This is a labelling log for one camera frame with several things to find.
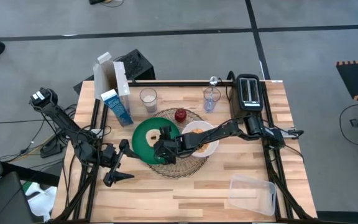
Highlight clear bluish drinking glass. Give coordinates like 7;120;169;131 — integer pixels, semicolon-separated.
203;86;222;113

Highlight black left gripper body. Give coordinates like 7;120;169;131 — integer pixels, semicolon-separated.
99;143;122;175

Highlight cardboard cereal box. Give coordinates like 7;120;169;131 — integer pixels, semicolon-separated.
92;52;132;102

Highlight black toaster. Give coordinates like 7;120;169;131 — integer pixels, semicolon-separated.
231;73;264;121

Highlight round woven placemat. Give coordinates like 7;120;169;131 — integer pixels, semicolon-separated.
147;107;210;179

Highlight metal spoon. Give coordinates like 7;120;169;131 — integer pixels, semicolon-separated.
209;76;219;111

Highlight orange cereal flakes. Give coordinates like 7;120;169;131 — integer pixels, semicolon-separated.
193;128;211;154

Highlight clear glass with milk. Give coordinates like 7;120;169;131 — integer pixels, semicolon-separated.
139;88;158;113

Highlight dark grey chair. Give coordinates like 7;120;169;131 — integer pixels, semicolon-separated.
0;105;35;224

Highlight red apple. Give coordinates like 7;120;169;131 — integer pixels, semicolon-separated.
174;108;188;123

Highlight green plate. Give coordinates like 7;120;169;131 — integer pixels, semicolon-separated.
131;117;181;165

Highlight blue milk carton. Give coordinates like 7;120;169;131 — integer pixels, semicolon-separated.
100;89;134;128

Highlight white cloth bag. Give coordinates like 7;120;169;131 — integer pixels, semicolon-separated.
25;182;57;222

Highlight clear plastic container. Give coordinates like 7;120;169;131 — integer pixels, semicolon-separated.
227;174;277;217

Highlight black equipment box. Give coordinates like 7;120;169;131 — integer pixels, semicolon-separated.
73;49;156;94

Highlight pale ceramic bowl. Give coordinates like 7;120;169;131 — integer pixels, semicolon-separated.
181;120;219;158

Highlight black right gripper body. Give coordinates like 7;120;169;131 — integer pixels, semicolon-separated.
154;136;189;158

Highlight slice of toast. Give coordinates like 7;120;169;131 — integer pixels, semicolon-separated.
145;128;161;147

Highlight black toaster cable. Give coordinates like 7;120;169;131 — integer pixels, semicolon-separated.
226;70;237;101

